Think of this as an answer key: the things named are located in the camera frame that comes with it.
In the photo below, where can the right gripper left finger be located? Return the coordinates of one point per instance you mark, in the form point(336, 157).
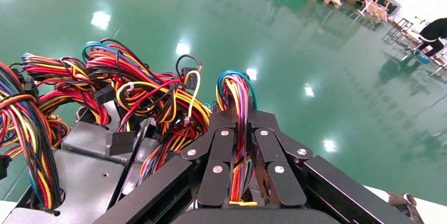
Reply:
point(216, 159)

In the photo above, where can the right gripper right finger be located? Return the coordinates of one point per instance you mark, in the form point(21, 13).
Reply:
point(279, 166)

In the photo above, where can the black pipe joint clamp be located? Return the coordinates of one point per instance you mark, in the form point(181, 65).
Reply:
point(403, 203)

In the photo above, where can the person in black clothes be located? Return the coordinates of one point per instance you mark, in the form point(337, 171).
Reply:
point(434, 30)

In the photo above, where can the white pipe rail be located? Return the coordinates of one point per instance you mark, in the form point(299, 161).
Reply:
point(433, 210)

